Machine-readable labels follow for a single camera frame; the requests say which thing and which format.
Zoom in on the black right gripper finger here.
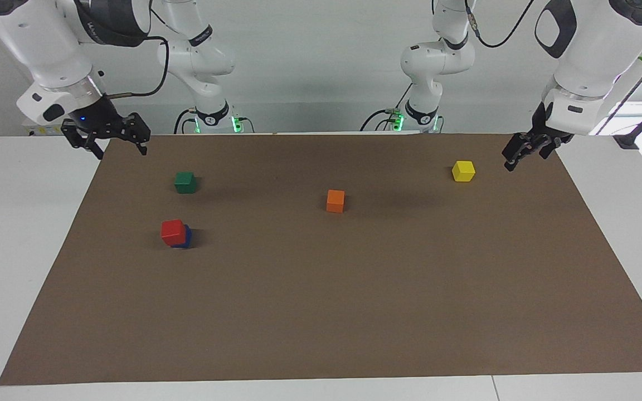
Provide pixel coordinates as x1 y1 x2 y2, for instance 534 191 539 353
60 120 105 161
116 113 152 157

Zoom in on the red wooden block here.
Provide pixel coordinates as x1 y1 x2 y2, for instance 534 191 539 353
160 218 187 247

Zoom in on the yellow wooden block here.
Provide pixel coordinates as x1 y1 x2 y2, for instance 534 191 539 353
451 160 476 183

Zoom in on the green wooden block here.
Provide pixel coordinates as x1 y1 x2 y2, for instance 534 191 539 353
174 171 198 195

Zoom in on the blue wooden block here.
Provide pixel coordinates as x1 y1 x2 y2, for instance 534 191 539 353
171 224 193 250

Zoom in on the orange wooden block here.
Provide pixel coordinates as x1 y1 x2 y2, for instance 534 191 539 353
325 189 346 214

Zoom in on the brown table mat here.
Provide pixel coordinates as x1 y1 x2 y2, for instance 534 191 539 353
0 133 642 387

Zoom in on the black base cable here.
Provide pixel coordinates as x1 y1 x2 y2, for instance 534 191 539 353
173 107 200 135
359 84 414 133

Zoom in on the white wall box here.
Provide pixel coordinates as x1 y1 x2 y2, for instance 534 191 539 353
21 108 84 136

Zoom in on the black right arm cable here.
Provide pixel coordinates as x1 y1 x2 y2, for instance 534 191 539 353
76 0 171 101

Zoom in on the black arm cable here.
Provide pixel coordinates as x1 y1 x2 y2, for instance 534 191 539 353
76 0 171 101
464 0 537 49

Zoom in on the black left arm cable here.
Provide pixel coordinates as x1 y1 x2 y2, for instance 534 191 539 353
464 0 537 49

